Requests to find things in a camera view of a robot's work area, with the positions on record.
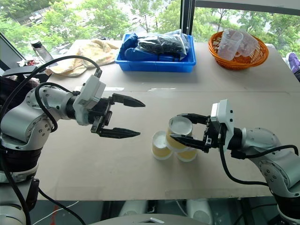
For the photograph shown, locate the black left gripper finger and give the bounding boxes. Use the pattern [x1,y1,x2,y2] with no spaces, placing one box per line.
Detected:
[112,93,146,108]
[97,127,142,139]

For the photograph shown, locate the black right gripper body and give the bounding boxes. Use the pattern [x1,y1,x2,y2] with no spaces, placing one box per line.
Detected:
[202,115,223,153]

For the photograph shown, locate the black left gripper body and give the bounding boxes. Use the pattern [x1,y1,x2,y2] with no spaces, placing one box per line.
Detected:
[88,97,116,138]

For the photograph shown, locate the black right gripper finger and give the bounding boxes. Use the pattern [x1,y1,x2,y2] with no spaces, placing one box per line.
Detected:
[169,134,207,151]
[177,113,209,125]

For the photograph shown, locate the yellow white paper cup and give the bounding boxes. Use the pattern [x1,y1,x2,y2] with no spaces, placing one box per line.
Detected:
[151,131,174,161]
[165,116,194,150]
[175,147,198,163]

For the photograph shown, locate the blue plastic bin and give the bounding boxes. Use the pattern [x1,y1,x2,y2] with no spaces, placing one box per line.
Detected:
[114,33,197,73]

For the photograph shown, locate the black items in plastic bag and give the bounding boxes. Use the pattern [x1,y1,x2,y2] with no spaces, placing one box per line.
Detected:
[120,32,189,62]

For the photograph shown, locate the pale yellow cloth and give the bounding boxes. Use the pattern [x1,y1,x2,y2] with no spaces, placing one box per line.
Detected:
[46,38,120,78]

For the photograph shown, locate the clear bag of black items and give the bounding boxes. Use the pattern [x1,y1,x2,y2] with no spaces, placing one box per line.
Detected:
[136,34,188,59]

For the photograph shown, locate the orange woven basket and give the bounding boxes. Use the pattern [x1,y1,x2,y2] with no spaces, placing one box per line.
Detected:
[208,31,270,71]

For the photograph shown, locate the white rounded shape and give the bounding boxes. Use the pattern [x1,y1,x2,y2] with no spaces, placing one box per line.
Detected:
[119,200,149,224]
[186,199,214,225]

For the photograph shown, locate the clear plastic measuring cup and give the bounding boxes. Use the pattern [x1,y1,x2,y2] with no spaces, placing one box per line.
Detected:
[217,30,245,61]
[235,30,259,58]

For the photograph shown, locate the clear bottle with black cap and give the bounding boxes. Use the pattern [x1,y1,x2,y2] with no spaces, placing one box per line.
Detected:
[30,40,53,64]

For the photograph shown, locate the purple shoe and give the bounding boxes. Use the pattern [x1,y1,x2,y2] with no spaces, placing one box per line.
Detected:
[286,52,300,83]

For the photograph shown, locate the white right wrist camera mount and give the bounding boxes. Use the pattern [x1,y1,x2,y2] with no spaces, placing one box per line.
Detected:
[210,99,235,150]

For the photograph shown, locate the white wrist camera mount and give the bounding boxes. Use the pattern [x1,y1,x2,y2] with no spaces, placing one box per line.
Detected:
[72,75,106,126]
[210,99,235,150]

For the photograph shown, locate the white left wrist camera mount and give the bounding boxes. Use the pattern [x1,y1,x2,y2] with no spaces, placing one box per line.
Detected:
[72,75,106,126]

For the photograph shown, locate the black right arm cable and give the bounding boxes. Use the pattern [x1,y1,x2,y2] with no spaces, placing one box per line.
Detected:
[219,138,300,187]

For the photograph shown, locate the black floor cable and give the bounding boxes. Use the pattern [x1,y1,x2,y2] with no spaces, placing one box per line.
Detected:
[38,187,88,225]

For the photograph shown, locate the white bead pull chain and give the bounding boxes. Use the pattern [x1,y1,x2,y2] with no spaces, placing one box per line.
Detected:
[186,0,191,36]

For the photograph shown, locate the thin white cable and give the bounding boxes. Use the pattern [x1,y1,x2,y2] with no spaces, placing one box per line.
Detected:
[30,200,80,225]

